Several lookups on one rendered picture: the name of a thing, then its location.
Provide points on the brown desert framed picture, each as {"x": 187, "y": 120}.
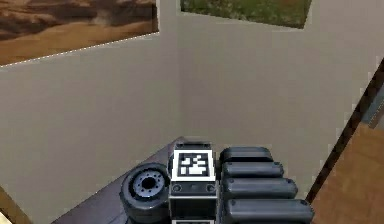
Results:
{"x": 66, "y": 26}

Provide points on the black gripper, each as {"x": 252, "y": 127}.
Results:
{"x": 146, "y": 193}

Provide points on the green grass framed picture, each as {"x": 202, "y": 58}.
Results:
{"x": 246, "y": 10}

